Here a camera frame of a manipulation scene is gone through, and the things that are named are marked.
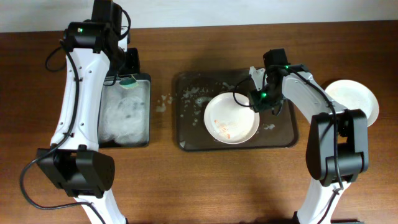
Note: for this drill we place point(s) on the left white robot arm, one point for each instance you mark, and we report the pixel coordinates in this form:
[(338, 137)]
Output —
[(95, 50)]

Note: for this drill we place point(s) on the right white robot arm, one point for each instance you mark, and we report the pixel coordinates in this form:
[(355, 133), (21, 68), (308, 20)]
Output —
[(337, 147)]

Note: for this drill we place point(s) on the black soapy water tray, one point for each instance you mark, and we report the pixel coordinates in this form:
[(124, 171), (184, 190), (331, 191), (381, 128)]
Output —
[(124, 117)]

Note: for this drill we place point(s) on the light blue plate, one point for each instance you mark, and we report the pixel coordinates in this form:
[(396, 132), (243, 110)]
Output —
[(370, 106)]

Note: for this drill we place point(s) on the green yellow sponge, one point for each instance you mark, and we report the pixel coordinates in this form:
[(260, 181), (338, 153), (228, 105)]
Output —
[(128, 83)]

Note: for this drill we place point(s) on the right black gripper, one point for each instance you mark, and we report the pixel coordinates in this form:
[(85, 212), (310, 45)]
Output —
[(261, 101)]

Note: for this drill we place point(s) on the cream white plate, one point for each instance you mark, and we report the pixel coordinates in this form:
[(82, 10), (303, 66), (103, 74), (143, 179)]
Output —
[(348, 93)]

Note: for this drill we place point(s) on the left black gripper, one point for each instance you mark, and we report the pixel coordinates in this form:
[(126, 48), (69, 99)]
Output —
[(131, 64)]

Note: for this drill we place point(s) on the dark brown serving tray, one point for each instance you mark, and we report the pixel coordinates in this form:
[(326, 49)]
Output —
[(195, 89)]

